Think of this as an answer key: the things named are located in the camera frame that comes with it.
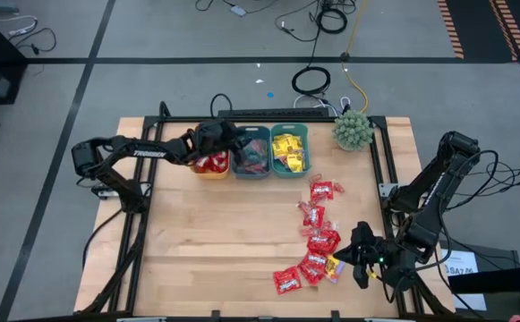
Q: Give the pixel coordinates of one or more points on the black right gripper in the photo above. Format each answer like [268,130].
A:
[389,264]

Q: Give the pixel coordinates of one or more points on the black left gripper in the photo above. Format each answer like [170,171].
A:
[215,138]

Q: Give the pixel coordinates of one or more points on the clear teal gummy candy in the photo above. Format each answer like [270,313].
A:
[251,157]

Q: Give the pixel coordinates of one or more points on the red Skittles candy bag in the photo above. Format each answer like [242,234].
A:
[314,216]
[333,239]
[322,191]
[317,259]
[201,164]
[311,273]
[286,280]
[218,163]
[317,243]

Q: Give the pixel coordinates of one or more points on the blue plastic bin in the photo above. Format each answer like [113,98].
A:
[259,134]

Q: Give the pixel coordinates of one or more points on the yellow Sour Patch candy bag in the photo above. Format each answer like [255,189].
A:
[295,144]
[282,143]

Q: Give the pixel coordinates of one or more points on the yellow purple Sour Patch bag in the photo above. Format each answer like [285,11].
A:
[296,163]
[335,269]

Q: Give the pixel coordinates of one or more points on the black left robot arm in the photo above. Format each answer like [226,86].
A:
[147,153]

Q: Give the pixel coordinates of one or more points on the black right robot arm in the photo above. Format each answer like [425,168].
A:
[434,192]

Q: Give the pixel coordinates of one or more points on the yellow plastic bin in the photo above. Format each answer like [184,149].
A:
[212,175]

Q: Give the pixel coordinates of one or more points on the black table clamp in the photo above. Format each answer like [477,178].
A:
[215,315]
[336,315]

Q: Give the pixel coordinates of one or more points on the black ribbed bar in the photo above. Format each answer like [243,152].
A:
[273,112]

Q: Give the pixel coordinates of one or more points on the green plastic bin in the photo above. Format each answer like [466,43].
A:
[304,133]

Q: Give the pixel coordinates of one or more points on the white paper sign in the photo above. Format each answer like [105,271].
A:
[458,259]

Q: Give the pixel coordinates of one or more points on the potted artificial green plant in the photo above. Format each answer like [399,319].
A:
[352,130]

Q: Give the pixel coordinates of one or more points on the grey power adapter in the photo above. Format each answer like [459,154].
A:
[238,11]

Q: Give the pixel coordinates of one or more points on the black side table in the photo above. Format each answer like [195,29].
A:
[501,277]

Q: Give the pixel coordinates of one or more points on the silver mount plate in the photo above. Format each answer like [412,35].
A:
[387,188]
[103,193]

